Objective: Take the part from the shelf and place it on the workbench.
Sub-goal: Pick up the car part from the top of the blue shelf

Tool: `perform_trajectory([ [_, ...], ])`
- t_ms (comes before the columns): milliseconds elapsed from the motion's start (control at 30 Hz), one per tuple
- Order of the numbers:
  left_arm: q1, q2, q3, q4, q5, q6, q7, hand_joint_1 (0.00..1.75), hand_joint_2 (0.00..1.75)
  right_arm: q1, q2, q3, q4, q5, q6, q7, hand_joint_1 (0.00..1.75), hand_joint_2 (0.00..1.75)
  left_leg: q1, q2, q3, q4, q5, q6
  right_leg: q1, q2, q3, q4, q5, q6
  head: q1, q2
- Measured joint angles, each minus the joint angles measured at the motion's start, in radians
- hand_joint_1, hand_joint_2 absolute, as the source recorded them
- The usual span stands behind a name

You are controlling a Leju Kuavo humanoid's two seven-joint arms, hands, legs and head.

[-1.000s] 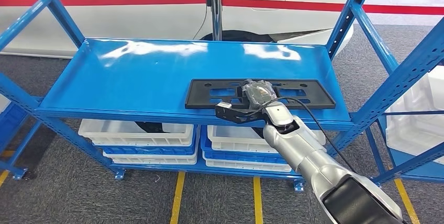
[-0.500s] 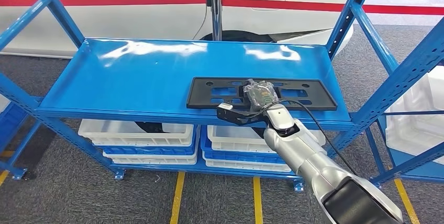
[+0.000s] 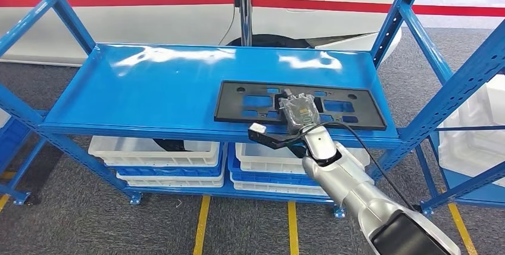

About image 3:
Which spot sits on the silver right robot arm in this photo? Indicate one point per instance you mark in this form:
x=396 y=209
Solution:
x=347 y=182

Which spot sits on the white car body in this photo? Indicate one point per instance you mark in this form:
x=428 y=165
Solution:
x=118 y=24

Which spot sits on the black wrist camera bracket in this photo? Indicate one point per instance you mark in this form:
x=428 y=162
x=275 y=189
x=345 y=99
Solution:
x=272 y=141

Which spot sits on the black curved bracket part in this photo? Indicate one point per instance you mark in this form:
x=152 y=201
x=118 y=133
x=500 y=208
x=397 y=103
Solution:
x=169 y=145
x=298 y=151

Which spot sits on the red barrier belt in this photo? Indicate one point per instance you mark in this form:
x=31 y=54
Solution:
x=355 y=7
x=118 y=0

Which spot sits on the chrome stanchion post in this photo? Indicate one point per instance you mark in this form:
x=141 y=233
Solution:
x=245 y=20

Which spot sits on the black plastic mounting plate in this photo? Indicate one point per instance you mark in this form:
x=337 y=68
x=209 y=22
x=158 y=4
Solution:
x=232 y=105

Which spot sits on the yellow floor tape outline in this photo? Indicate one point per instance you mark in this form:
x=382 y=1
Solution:
x=3 y=202
x=461 y=229

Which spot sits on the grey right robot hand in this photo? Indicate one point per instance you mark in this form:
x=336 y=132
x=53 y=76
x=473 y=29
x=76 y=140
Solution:
x=300 y=111

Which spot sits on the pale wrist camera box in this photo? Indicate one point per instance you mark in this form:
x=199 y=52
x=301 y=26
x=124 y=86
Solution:
x=258 y=128

